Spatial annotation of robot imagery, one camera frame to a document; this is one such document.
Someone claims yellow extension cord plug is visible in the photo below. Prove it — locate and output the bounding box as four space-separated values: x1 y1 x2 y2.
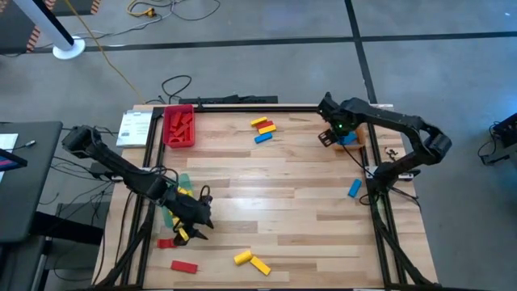
127 0 157 19

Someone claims pole with white round base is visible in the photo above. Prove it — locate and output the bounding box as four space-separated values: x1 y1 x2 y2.
11 0 86 61

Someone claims black power strip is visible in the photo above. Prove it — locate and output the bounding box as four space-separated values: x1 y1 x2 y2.
179 94 280 105

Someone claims black equipment box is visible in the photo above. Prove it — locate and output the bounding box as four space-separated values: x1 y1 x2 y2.
490 112 517 149

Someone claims white paper booklet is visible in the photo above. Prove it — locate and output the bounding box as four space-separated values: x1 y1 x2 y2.
116 109 154 149

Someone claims green plastic bin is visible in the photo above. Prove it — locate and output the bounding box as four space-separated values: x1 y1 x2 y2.
160 172 195 230

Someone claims yellow hanging cable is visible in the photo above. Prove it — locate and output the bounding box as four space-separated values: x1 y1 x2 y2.
63 0 146 104

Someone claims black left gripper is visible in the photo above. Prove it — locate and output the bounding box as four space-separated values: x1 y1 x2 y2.
163 183 215 242

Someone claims yellow wooden cylinder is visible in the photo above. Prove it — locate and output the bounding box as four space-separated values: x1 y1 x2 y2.
233 250 254 267

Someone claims red plastic bin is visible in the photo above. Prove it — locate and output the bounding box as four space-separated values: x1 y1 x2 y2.
162 103 196 149

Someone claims black hazard striped mat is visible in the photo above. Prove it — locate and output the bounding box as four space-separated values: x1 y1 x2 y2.
0 0 102 54

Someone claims white paper sheet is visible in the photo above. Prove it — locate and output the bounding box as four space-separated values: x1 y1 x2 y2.
0 133 19 153

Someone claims grey floor cable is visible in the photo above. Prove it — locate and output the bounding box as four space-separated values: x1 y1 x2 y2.
78 0 222 41

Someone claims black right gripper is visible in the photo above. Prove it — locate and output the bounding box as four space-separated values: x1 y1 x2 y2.
317 91 359 149

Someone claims black desk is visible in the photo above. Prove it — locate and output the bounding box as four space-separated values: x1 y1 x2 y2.
0 120 64 243

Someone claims orange plastic bin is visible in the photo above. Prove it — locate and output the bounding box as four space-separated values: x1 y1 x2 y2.
331 120 367 151

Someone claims black floor cable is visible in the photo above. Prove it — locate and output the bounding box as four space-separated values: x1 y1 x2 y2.
144 74 193 105

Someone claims black aluminium frame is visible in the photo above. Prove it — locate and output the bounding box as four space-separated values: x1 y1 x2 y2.
95 103 441 291

